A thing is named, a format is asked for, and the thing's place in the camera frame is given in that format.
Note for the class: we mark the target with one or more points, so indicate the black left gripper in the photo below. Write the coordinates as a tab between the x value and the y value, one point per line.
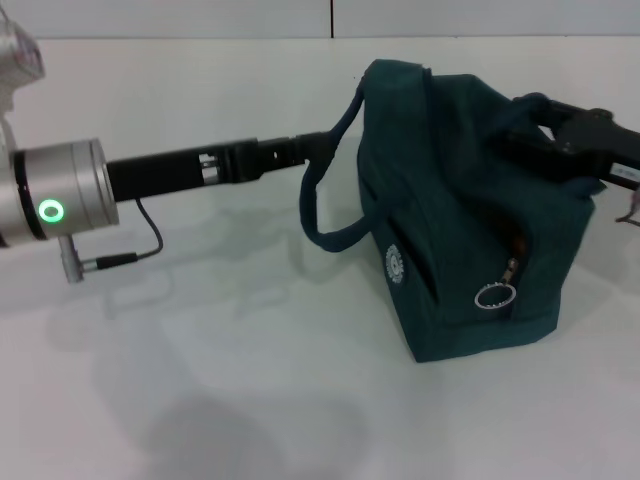
165	172

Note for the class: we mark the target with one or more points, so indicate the dark teal fabric lunch bag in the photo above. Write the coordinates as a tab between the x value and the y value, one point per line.
450	210

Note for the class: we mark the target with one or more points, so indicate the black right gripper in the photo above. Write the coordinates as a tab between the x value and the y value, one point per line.
600	145

